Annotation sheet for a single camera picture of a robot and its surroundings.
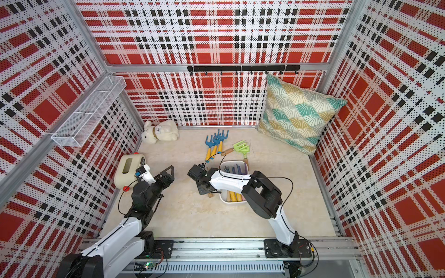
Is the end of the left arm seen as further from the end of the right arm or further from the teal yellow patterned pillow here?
the teal yellow patterned pillow

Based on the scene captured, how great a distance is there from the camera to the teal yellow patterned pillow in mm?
857

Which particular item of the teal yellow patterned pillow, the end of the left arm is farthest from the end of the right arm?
the teal yellow patterned pillow
